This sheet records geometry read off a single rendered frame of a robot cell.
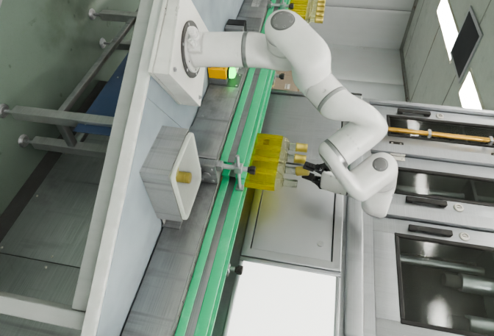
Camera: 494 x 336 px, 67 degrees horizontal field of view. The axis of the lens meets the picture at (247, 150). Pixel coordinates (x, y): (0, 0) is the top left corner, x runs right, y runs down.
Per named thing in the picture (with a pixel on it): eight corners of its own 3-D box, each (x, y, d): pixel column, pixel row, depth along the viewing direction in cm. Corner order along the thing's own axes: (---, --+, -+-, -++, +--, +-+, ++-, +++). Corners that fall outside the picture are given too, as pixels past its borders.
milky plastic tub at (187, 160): (158, 219, 112) (187, 223, 110) (140, 172, 95) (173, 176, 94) (176, 173, 123) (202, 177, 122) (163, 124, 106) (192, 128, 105)
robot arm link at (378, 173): (364, 137, 110) (323, 168, 111) (360, 106, 92) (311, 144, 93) (403, 179, 103) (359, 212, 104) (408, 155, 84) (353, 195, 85)
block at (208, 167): (198, 183, 127) (217, 186, 126) (194, 165, 120) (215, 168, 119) (201, 175, 129) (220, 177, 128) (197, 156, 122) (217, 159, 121)
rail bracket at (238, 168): (218, 189, 127) (255, 194, 125) (213, 156, 115) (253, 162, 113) (220, 181, 129) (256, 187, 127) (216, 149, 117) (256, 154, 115)
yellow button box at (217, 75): (208, 83, 147) (226, 84, 146) (206, 67, 142) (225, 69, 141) (212, 72, 152) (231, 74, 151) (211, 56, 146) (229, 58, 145)
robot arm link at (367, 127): (307, 109, 89) (346, 155, 84) (353, 74, 88) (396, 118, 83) (314, 129, 102) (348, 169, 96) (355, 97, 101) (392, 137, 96)
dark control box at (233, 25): (224, 44, 165) (243, 45, 164) (223, 28, 159) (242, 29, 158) (228, 34, 171) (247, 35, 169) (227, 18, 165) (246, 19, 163)
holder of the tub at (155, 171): (161, 227, 116) (185, 231, 115) (139, 171, 95) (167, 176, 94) (178, 183, 127) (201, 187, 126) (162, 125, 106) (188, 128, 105)
